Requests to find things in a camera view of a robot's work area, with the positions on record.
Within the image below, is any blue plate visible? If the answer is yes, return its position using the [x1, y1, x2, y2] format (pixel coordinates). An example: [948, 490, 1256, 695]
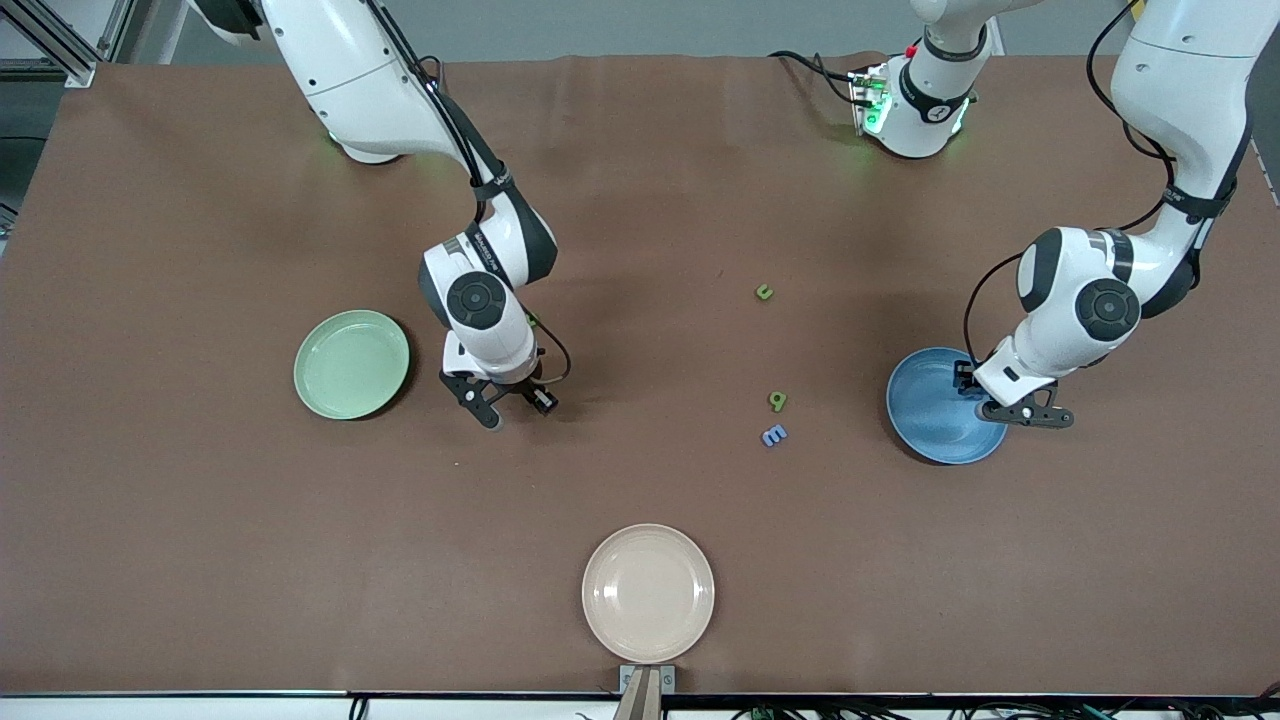
[885, 346, 1011, 466]

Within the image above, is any brown table cover sheet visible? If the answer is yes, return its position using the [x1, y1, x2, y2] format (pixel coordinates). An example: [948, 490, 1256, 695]
[0, 55, 1280, 696]

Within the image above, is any light green plate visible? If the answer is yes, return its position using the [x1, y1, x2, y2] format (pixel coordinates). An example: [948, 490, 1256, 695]
[293, 309, 412, 421]

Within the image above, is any beige plate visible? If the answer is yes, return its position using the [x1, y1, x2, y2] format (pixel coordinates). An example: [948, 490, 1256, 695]
[581, 523, 717, 665]

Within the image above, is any black table edge strip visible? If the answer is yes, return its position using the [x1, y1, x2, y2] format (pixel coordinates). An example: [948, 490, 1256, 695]
[0, 688, 1280, 713]

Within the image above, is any silver base connector bracket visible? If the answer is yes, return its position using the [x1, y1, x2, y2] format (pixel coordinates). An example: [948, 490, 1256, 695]
[848, 62, 894, 137]

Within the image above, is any beige camera mount post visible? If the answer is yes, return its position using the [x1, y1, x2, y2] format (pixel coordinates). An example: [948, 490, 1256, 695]
[613, 668, 665, 720]

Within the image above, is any black left arm base cable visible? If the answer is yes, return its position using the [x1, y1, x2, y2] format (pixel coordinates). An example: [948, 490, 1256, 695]
[768, 50, 866, 106]

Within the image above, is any aluminium frame profile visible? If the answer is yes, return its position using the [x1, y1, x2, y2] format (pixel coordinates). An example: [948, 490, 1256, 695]
[0, 0, 136, 89]

